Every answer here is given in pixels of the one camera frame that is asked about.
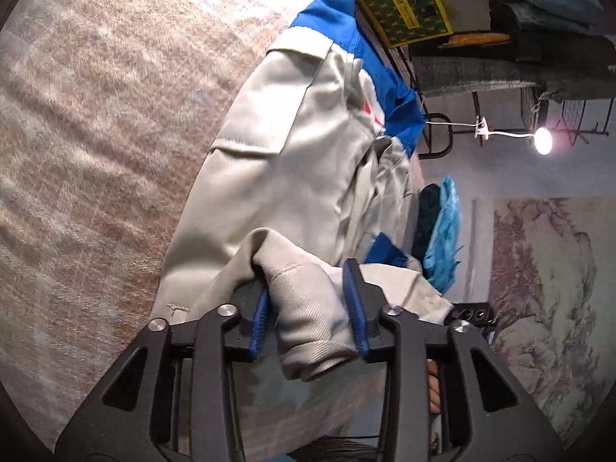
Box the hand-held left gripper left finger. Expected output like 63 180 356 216
55 284 270 462

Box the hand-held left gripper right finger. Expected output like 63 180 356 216
343 258 561 462

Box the beige and blue work jacket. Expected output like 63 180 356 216
154 0 455 458

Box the black metal clothes rack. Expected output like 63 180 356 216
289 0 616 155

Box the person's right hand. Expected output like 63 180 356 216
427 361 442 415

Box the white clip lamp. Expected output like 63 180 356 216
423 115 554 157

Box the grey plaid hanging coat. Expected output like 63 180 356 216
411 55 616 102

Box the plaid bed blanket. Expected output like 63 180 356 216
0 0 338 444

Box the yellow hanging cloth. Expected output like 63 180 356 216
438 31 511 49

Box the black hanging jacket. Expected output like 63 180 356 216
488 0 616 61

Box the yellow green patterned box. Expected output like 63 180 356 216
346 0 455 49

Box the blue denim hanging jacket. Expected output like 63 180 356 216
512 0 606 27

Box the landscape wall mural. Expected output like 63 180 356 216
488 196 616 448

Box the black metal bed rail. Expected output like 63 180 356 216
418 113 453 159

